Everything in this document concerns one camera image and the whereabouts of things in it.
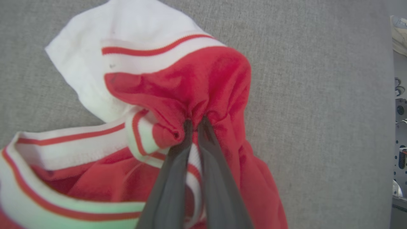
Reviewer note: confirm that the grey fabric sofa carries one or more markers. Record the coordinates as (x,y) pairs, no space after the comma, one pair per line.
(318,127)

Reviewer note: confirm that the beige crumpled object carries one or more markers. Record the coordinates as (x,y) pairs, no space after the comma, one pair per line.
(400,35)

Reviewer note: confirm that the red and white basketball jersey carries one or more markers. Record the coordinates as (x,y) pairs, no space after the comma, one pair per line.
(206,79)

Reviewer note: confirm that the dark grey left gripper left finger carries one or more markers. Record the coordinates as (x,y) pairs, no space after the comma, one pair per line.
(171,190)

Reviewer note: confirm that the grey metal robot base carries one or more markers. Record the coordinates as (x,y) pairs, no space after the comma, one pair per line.
(400,143)

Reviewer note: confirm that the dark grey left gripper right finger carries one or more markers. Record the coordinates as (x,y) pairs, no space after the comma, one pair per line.
(219,197)

